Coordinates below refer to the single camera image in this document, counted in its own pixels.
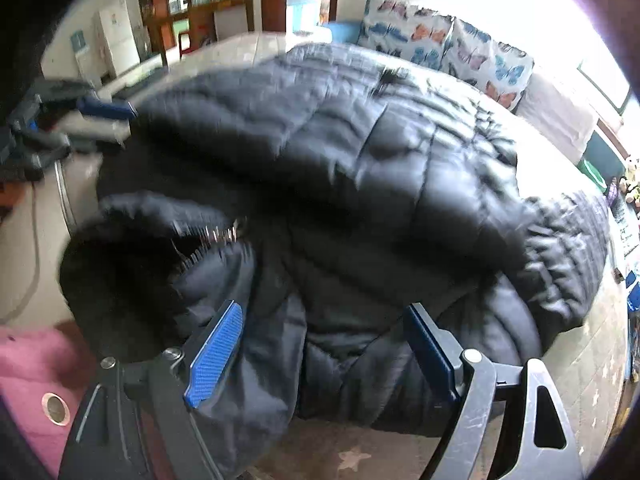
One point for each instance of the grey pillow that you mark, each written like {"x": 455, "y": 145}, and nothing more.
{"x": 555, "y": 115}

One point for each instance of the butterfly print pillow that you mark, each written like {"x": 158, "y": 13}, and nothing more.
{"x": 405, "y": 30}
{"x": 487, "y": 62}

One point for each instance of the blue bench mat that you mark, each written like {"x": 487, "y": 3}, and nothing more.
{"x": 342, "y": 32}

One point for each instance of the window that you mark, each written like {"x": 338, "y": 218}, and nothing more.
{"x": 607, "y": 87}

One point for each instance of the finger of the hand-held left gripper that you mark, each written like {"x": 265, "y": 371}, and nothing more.
{"x": 107, "y": 108}
{"x": 97, "y": 132}

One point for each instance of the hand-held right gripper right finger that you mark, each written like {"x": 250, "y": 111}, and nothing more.
{"x": 429, "y": 355}

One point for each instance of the grey star quilted bedspread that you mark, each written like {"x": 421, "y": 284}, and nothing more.
{"x": 585, "y": 385}

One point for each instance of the wooden cabinet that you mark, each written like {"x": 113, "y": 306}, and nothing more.
{"x": 155, "y": 5}

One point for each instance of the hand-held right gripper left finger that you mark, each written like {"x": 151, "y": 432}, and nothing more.
{"x": 215, "y": 355}

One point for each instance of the person's pink garment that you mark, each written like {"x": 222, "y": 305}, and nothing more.
{"x": 30, "y": 375}

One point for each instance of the white refrigerator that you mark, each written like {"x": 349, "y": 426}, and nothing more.
{"x": 117, "y": 37}

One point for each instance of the green plastic basin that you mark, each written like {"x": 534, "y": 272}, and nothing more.
{"x": 594, "y": 172}

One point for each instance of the teddy bear green shirt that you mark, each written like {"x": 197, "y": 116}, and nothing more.
{"x": 631, "y": 191}

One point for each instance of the black puffer jacket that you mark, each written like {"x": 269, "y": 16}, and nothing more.
{"x": 350, "y": 185}

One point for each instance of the white water dispenser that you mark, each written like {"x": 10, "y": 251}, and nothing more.
{"x": 84, "y": 57}

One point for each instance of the wooden desk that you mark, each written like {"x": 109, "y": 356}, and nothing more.
{"x": 220, "y": 7}

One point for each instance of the blue toy blocks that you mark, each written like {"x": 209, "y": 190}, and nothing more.
{"x": 632, "y": 279}

